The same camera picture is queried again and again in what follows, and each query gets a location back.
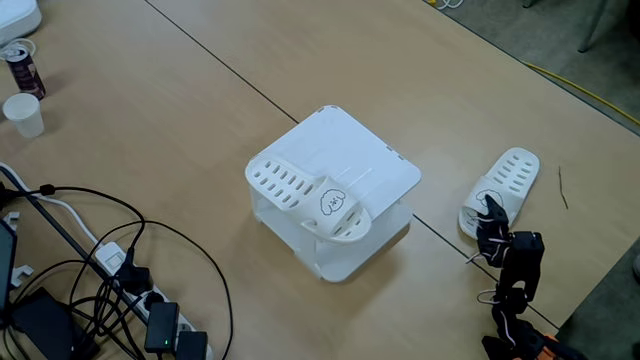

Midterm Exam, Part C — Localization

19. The white slipper with dog print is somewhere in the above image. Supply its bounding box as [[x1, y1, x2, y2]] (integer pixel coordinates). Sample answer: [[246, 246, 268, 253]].
[[244, 155, 373, 245], [458, 146, 542, 240]]

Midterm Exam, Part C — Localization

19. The white two-tier shoe rack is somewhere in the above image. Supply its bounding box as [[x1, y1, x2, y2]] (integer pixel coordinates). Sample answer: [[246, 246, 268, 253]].
[[247, 104, 423, 284]]

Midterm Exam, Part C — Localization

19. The grey chair leg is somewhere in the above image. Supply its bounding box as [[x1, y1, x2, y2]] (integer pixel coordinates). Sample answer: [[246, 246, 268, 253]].
[[577, 0, 617, 54]]

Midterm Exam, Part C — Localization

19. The large black power adapter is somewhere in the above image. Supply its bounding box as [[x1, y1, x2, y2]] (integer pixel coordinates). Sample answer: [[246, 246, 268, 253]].
[[175, 330, 209, 360]]

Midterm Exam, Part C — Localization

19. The black plug-in charger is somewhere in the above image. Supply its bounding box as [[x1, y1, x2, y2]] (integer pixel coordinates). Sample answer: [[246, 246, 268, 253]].
[[116, 248, 154, 297]]

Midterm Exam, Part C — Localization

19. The white power strip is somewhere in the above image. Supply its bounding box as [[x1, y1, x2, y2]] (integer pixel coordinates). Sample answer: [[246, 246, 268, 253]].
[[93, 241, 215, 360]]

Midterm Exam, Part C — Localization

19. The black flat box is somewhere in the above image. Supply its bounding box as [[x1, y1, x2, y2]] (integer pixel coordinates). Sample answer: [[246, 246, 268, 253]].
[[10, 287, 100, 360]]

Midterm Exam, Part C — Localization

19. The white paper cup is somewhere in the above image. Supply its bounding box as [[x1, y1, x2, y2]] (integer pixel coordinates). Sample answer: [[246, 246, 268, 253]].
[[2, 92, 45, 140]]

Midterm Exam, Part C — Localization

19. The dark purple drink can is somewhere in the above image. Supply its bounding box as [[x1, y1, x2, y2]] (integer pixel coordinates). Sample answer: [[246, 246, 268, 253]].
[[4, 45, 47, 101]]

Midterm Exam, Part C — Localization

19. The white flat device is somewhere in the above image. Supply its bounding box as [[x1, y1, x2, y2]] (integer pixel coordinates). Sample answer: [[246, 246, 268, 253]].
[[0, 0, 43, 47]]

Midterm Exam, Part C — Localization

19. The yellow floor cable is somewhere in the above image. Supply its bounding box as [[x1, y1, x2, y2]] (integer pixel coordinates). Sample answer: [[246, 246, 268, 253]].
[[521, 60, 640, 128]]

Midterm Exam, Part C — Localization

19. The long black looping cable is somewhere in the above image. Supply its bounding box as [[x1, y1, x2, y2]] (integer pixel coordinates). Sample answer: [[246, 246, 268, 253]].
[[67, 219, 235, 360]]

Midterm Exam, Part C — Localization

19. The white power strip cable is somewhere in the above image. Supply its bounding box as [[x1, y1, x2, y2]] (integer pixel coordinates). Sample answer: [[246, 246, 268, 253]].
[[0, 160, 104, 247]]

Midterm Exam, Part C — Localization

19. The black cable with ferrite bead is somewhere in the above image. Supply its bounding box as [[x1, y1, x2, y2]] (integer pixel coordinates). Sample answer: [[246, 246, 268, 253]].
[[4, 183, 147, 261]]

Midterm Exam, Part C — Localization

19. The white printed bracket part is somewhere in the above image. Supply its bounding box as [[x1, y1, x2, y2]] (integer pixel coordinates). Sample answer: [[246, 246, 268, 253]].
[[1, 211, 35, 290]]

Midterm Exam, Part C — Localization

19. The white coiled cable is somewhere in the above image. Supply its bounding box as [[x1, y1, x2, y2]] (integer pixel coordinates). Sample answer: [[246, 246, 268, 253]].
[[0, 38, 37, 62]]

